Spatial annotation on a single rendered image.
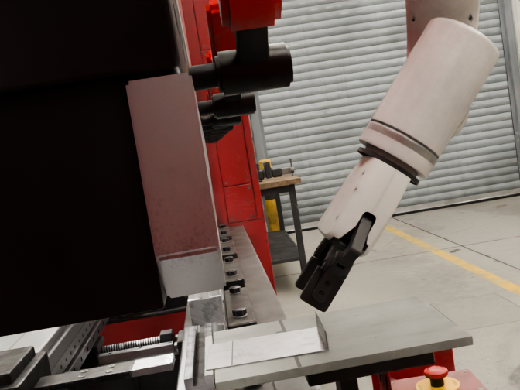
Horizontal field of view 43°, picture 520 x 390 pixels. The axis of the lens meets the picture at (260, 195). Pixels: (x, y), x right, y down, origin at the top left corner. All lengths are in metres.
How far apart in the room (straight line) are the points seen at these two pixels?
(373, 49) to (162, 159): 8.41
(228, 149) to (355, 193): 2.22
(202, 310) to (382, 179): 0.58
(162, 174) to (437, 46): 0.52
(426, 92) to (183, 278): 0.50
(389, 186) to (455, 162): 8.17
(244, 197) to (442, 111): 2.23
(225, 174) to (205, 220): 2.65
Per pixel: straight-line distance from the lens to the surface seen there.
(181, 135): 0.22
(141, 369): 0.74
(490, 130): 9.03
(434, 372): 1.15
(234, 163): 2.87
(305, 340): 0.74
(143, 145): 0.22
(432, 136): 0.70
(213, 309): 1.18
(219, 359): 0.73
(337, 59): 8.53
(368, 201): 0.67
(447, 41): 0.71
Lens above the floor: 1.23
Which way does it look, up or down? 5 degrees down
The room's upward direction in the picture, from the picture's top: 9 degrees counter-clockwise
